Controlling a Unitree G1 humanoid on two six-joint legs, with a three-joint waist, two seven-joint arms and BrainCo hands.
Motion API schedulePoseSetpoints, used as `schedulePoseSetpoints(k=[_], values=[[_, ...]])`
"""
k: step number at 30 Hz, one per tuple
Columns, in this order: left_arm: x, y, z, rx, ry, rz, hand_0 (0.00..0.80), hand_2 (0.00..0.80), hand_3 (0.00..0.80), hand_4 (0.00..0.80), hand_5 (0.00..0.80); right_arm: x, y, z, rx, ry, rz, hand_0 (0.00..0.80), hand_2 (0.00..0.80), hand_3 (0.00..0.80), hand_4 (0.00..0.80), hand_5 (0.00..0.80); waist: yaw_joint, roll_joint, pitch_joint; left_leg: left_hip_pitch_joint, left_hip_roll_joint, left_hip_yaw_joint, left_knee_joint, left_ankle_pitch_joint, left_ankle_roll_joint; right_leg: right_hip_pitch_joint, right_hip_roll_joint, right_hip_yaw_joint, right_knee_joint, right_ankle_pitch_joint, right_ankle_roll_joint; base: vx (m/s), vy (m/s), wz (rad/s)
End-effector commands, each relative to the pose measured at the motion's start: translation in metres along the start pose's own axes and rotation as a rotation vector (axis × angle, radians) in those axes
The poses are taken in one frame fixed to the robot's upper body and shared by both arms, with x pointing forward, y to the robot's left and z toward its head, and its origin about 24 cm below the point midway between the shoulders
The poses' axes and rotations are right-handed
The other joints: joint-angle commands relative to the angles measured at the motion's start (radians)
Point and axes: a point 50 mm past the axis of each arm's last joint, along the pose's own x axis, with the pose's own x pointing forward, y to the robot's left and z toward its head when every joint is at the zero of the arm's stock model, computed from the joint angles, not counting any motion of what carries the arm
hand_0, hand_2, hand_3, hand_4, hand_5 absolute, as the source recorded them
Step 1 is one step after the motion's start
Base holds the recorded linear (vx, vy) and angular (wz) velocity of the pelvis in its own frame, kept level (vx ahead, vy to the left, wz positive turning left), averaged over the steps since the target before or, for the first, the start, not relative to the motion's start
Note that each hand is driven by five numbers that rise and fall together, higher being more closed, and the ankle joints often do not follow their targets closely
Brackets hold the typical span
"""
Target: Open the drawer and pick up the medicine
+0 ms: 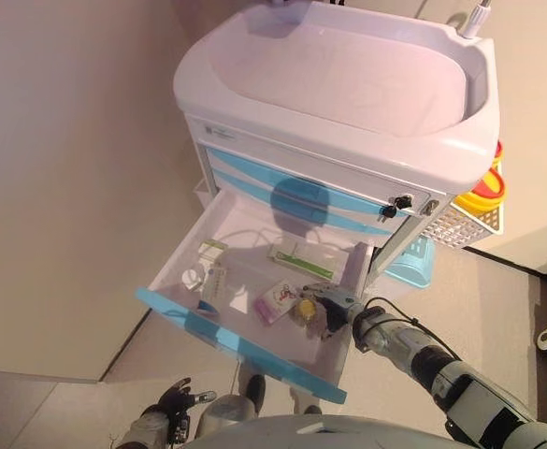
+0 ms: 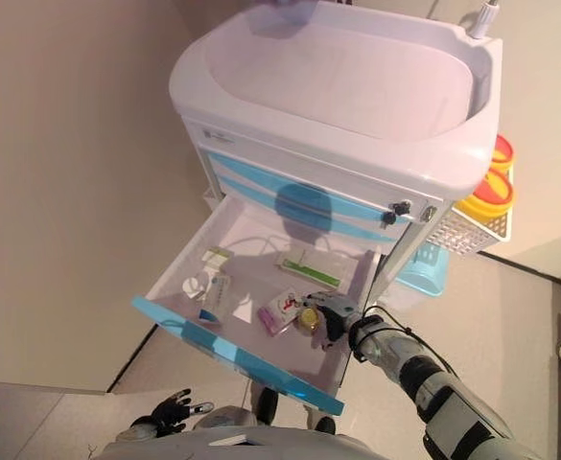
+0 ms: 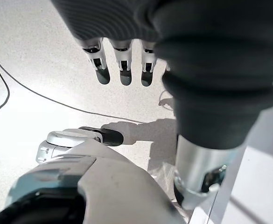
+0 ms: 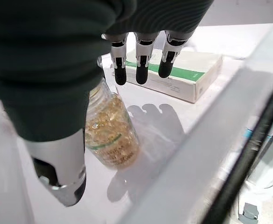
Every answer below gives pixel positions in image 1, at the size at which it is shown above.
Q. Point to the clear bottle of yellow capsules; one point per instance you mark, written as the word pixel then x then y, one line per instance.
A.
pixel 306 308

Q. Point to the pink white medicine box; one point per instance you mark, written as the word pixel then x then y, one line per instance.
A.
pixel 273 301

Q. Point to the yellow sharps container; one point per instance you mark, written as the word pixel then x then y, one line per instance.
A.
pixel 483 196

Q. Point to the silver cart side latch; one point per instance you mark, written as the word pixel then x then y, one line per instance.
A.
pixel 430 208

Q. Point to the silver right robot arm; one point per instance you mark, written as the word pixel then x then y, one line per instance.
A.
pixel 394 337

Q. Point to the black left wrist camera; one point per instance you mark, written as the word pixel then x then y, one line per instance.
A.
pixel 180 429

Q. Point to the small white pill bottle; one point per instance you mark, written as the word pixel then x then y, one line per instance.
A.
pixel 192 279

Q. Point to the light blue waste bin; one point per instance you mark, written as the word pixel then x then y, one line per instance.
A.
pixel 408 266

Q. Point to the white pole holder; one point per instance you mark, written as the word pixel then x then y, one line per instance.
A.
pixel 475 18

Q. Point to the deep drawer with blue front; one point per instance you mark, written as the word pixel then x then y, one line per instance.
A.
pixel 245 220

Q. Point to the blue white medicine box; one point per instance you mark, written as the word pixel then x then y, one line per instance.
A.
pixel 217 285

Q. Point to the dark right robot hand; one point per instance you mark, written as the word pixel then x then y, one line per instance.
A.
pixel 338 308

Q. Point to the white lattice basket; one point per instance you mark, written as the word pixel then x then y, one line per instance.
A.
pixel 446 224

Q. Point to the long green white medicine box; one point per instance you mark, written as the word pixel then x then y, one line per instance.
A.
pixel 301 262

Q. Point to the white medical cart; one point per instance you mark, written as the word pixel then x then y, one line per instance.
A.
pixel 324 70

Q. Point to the dark left robot hand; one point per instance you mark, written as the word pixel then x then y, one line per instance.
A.
pixel 175 400

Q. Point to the small green white medicine box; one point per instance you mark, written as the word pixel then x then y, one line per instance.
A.
pixel 210 252

